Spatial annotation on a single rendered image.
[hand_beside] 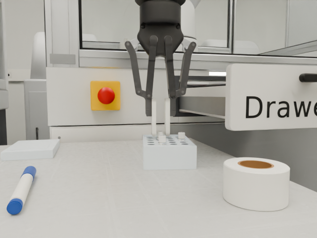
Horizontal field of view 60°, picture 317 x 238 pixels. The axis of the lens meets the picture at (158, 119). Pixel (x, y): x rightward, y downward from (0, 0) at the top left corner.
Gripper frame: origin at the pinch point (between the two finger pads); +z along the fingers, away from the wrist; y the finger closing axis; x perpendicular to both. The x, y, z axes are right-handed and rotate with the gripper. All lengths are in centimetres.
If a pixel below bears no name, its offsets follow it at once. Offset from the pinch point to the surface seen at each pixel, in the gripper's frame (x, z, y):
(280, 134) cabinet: 30, 8, 39
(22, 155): -0.7, 6.7, -25.0
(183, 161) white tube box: -9.1, 6.3, 3.0
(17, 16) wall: 320, -103, -159
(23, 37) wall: 321, -77, -153
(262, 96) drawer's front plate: -6.1, -3.9, 16.8
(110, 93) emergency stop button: 13.7, -4.5, -10.6
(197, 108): 10.8, -0.9, 9.4
